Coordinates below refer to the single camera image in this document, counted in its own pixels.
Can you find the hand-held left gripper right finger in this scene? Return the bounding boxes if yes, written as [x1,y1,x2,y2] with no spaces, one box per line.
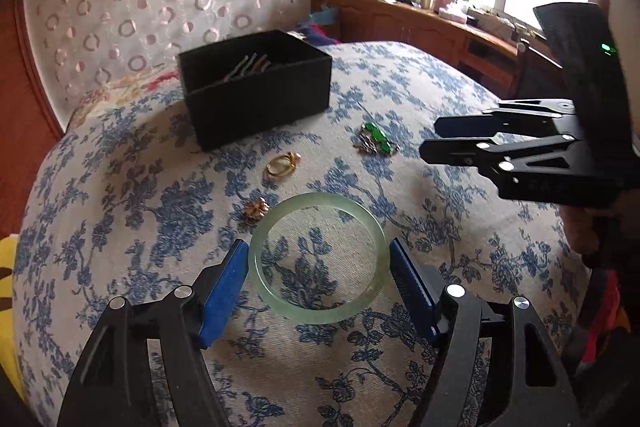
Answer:
[387,237,584,427]

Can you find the pale green jade bangle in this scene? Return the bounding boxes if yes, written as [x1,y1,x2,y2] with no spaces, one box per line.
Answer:
[248,193,389,323]

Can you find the dark blue and red blanket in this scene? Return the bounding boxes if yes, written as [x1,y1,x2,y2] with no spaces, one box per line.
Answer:
[294,23,342,46]

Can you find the long wooden cabinet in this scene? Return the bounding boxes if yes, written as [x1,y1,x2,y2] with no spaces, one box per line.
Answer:
[310,0,567,98]

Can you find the tissue box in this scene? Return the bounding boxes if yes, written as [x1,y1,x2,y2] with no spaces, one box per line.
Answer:
[439,4,471,26]

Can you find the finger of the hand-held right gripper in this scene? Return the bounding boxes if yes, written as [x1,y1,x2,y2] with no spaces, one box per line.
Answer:
[418,133,582,184]
[433,98,582,141]

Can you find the light blue bag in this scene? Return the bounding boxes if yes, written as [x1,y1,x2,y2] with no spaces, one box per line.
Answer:
[309,4,341,26]

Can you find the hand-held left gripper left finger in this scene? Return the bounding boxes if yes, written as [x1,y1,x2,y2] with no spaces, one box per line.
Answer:
[57,238,251,427]

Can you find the person's right hand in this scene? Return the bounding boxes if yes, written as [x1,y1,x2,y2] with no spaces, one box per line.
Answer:
[561,206,602,269]

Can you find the silver hair clips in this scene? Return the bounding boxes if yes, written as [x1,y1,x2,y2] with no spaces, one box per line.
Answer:
[219,51,274,83]

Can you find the person's red and black clothing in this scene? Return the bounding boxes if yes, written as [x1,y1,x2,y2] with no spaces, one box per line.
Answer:
[569,266,640,427]

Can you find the gold ring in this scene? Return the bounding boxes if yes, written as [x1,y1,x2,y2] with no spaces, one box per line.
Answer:
[263,150,303,182]

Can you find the small copper brooch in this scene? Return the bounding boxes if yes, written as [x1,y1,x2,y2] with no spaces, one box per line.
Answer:
[243,196,271,223]

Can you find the pink floral blanket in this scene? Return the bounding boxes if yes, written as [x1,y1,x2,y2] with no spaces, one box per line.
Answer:
[64,61,187,128]

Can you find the brown wooden wardrobe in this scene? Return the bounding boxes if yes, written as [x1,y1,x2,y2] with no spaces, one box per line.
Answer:
[0,0,67,239]

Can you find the blue floral bed cloth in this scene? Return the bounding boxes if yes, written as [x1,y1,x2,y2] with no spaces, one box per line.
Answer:
[14,41,602,427]

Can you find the yellow cloth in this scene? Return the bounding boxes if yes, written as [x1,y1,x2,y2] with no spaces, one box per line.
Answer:
[0,231,27,400]

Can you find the green gem jewelry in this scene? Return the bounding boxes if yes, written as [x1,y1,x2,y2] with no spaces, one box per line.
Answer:
[353,120,399,156]

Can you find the black box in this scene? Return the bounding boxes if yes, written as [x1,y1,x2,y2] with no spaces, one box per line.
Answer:
[177,29,334,152]

